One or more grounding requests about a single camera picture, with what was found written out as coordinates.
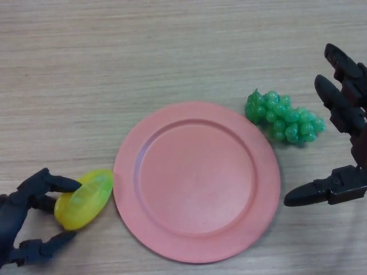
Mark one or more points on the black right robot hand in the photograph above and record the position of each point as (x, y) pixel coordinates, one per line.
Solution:
(347, 184)

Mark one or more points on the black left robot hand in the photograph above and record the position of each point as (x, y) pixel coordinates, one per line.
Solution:
(11, 212)

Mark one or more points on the yellow green starfruit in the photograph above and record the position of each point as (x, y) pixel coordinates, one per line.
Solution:
(86, 203)

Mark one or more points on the pink round plate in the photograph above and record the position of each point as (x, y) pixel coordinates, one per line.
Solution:
(196, 182)

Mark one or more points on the green grape bunch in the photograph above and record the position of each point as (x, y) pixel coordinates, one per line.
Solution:
(286, 118)

